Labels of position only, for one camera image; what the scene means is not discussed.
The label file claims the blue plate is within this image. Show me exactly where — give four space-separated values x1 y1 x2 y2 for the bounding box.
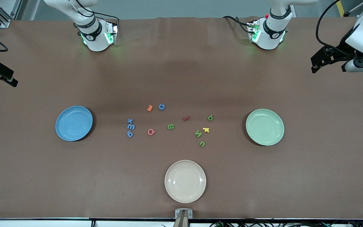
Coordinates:
55 106 93 142

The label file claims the green plate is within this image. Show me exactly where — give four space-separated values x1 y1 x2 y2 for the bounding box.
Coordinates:
245 109 285 146

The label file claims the table cover mat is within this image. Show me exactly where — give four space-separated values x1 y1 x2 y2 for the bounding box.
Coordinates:
0 16 363 219

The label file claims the beige plate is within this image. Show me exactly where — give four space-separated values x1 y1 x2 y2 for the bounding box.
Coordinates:
164 160 206 203

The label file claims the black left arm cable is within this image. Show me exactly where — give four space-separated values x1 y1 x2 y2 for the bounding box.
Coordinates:
315 0 363 54

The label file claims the black arm base cable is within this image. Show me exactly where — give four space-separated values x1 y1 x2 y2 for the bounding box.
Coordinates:
222 15 252 33

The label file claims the black cable bundle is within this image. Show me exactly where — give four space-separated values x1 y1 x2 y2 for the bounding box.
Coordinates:
161 218 363 227

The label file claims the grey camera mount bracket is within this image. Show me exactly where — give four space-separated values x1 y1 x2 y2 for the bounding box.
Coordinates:
175 209 193 227

